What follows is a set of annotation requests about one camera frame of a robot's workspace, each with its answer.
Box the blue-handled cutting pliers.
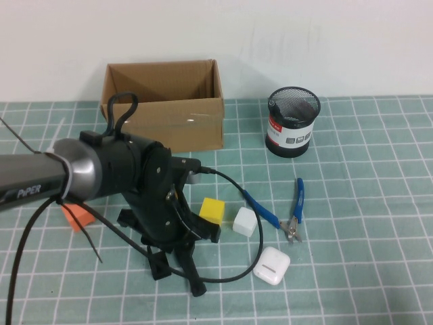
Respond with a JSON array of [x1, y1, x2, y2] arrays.
[[242, 177, 306, 246]]

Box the open cardboard box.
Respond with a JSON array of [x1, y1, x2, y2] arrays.
[[100, 59, 225, 155]]

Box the white block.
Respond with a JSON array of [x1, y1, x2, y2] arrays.
[[232, 207, 258, 238]]

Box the green checked tablecloth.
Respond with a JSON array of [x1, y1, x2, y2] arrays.
[[0, 96, 433, 325]]

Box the white zip tie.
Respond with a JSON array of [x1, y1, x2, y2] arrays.
[[46, 116, 74, 204]]

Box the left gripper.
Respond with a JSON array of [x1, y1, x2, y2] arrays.
[[116, 145, 223, 264]]

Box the black mesh pen holder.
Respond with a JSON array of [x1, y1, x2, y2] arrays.
[[265, 86, 321, 158]]

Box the black cable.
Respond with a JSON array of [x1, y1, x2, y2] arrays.
[[0, 91, 265, 325]]

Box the orange block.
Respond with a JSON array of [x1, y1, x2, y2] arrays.
[[60, 202, 97, 233]]

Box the black L-shaped bracket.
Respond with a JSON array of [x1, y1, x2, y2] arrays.
[[147, 246, 170, 282]]

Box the yellow block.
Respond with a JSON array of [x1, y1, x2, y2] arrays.
[[198, 198, 227, 226]]

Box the black-handled screwdriver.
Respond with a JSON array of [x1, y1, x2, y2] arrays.
[[174, 252, 208, 298]]

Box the white earbuds case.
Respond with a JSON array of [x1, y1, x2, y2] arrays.
[[252, 246, 292, 285]]

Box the black zip tie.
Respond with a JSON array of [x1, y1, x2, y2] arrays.
[[0, 117, 43, 155], [55, 199, 104, 265]]

